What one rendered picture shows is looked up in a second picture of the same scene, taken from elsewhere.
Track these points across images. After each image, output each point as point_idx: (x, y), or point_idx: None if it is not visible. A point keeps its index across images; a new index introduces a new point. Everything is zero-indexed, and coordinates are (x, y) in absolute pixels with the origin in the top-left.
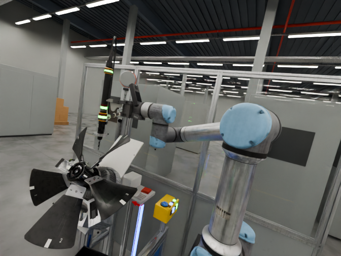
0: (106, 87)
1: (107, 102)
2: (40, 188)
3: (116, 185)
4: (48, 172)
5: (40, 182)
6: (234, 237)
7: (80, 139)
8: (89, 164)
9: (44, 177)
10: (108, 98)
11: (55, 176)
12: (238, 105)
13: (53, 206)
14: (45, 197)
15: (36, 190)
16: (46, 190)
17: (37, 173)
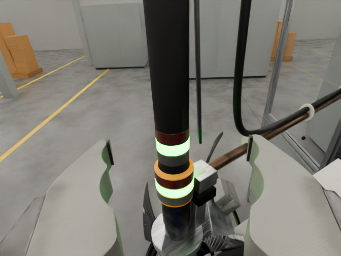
0: (149, 18)
1: (176, 121)
2: (146, 220)
3: None
4: (150, 206)
5: (146, 212)
6: None
7: (206, 161)
8: (234, 204)
9: (148, 210)
10: (181, 94)
11: (153, 221)
12: None
13: None
14: (150, 238)
15: (145, 218)
16: (150, 230)
17: (146, 194)
